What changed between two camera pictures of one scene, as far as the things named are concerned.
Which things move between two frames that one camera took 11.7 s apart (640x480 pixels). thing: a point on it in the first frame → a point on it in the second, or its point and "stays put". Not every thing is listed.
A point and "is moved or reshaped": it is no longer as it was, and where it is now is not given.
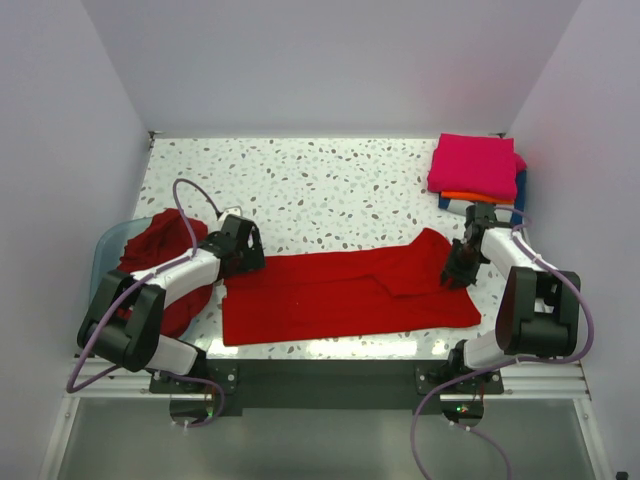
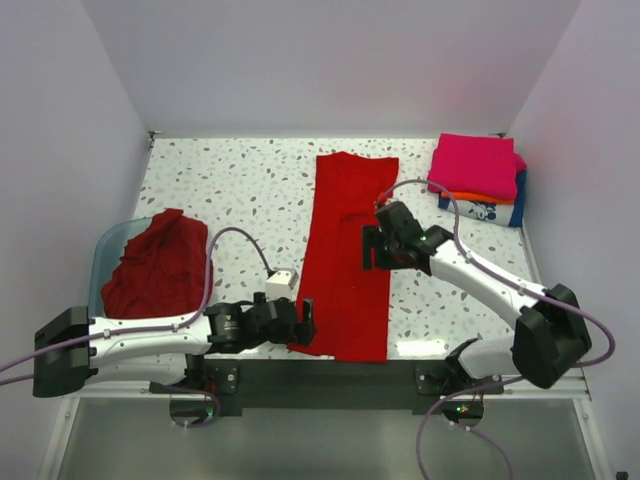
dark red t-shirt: (156, 239) stays put
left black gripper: (254, 257) → (290, 335)
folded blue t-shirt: (520, 197) stays put
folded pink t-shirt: (475, 167) stays put
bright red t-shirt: (329, 294) is moved or reshaped
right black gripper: (460, 278) → (371, 237)
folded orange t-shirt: (473, 197) stays put
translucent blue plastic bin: (108, 253) stays put
